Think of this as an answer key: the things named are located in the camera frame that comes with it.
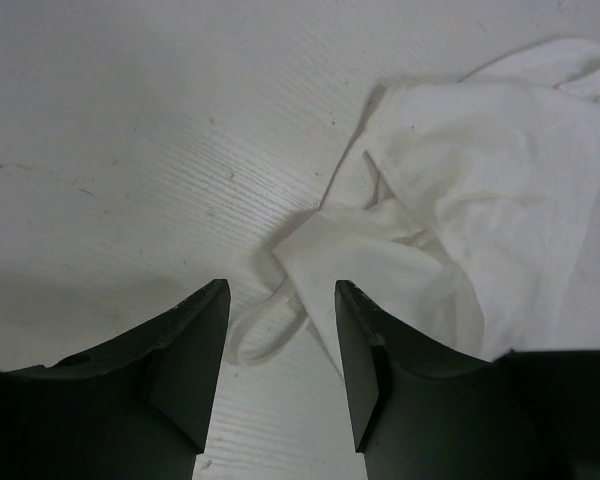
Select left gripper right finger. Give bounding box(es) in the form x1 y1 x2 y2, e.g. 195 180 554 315
335 281 600 479

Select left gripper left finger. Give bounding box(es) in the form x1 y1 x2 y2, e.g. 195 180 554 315
0 280 230 479

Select white tank top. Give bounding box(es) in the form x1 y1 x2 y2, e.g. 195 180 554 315
229 38 600 366

